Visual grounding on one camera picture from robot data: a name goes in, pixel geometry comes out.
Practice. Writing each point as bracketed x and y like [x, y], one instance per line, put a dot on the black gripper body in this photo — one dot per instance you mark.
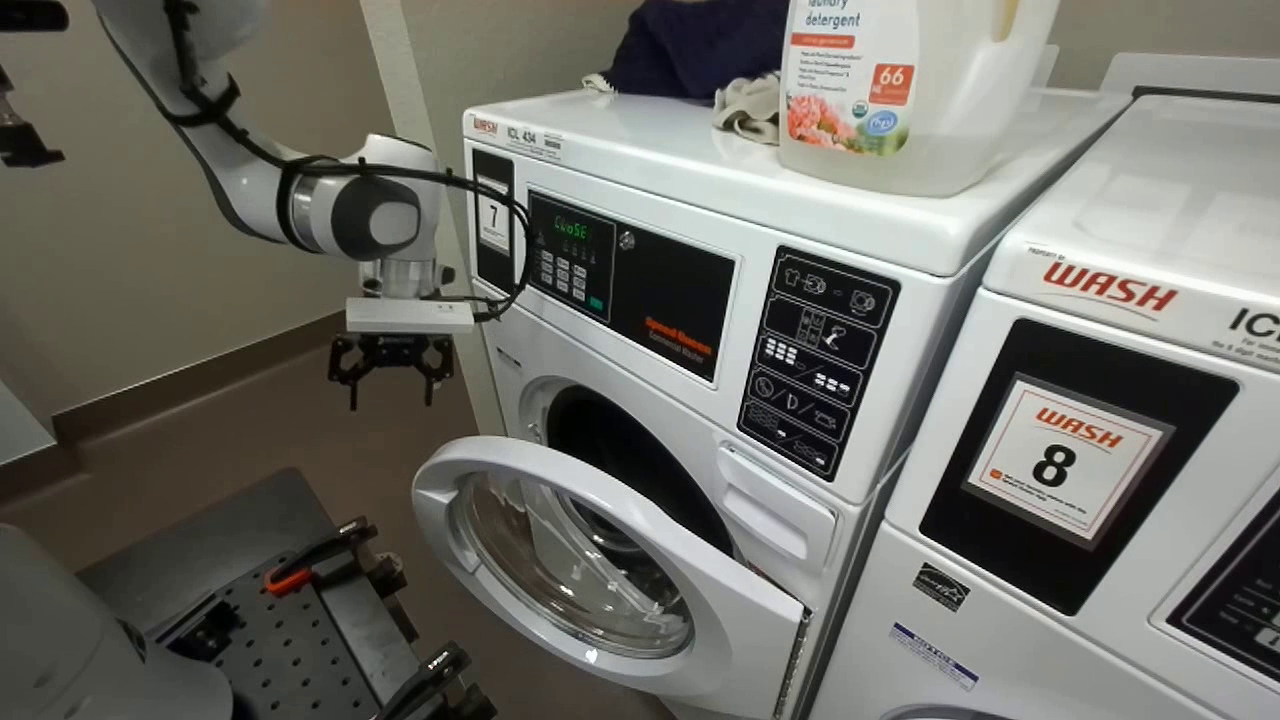
[393, 355]

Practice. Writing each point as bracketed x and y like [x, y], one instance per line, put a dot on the round glass washer door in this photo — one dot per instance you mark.
[722, 587]

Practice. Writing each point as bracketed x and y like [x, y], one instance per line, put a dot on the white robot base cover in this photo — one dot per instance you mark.
[65, 643]

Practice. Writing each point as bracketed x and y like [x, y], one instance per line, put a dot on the grey robot base platform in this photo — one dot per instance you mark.
[281, 643]

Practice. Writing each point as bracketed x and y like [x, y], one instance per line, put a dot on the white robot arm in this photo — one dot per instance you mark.
[255, 184]

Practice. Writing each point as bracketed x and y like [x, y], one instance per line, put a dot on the white washing machine number 7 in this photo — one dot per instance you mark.
[852, 241]

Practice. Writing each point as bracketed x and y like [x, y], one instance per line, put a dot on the white washing machine number 8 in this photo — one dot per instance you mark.
[1146, 241]

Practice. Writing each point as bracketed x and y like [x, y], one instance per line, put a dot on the number 7 label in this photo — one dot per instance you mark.
[492, 224]

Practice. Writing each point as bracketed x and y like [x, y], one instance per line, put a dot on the black clamp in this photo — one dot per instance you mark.
[433, 682]

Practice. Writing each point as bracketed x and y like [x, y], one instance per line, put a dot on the white crumpled rag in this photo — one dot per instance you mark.
[750, 108]

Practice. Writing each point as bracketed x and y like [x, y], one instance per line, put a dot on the dark blue cloth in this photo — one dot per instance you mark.
[694, 45]

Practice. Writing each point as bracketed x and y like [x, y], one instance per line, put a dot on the white laundry detergent bottle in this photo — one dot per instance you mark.
[852, 92]

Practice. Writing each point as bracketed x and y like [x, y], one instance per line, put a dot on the wash number 8 sign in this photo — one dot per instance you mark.
[1066, 461]

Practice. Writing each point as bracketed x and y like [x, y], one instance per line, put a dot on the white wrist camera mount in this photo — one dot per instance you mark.
[404, 315]

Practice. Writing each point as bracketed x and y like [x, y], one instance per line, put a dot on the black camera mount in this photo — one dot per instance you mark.
[27, 125]

